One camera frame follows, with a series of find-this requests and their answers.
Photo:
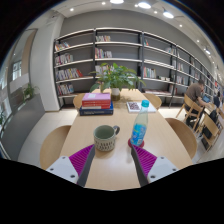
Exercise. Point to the stack of red blue books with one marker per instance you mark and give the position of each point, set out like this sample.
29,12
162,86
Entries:
96,104

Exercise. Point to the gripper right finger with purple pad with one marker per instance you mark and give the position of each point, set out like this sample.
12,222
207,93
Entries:
150,168

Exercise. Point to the wooden chair far left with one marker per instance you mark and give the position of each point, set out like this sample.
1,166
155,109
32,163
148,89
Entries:
77,101

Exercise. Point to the seated person in brown shirt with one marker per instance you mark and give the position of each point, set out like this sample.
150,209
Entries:
194,93

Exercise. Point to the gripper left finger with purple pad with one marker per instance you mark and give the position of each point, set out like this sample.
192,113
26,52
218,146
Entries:
74,168

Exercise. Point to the green ceramic mug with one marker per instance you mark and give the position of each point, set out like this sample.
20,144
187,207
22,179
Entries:
105,137

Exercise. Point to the large grey bookshelf with books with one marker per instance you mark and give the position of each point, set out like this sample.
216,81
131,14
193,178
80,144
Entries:
165,68

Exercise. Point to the green potted plant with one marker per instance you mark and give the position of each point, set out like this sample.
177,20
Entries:
115,77

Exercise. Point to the wooden chair under seated person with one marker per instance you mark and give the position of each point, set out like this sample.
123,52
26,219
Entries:
190,111

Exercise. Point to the black backpack on chair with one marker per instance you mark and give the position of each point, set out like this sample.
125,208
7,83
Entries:
210,128

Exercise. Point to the wooden chair far right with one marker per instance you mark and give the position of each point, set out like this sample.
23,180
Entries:
154,100

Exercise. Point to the open magazine on table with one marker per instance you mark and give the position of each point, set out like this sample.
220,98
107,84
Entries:
136,107

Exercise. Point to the wooden chair near left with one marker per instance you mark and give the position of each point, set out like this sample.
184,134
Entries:
52,146

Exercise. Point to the small plant on left ledge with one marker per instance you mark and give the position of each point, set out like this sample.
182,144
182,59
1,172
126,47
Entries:
29,91

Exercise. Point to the round red coaster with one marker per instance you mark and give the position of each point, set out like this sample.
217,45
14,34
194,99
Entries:
130,144

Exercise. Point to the clear bottle with blue label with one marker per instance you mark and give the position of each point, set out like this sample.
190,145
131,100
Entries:
140,124

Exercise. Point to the wooden chair with black bag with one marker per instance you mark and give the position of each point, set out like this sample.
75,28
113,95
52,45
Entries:
208,142

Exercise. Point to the wooden chair near right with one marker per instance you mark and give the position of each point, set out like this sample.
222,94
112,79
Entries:
185,134

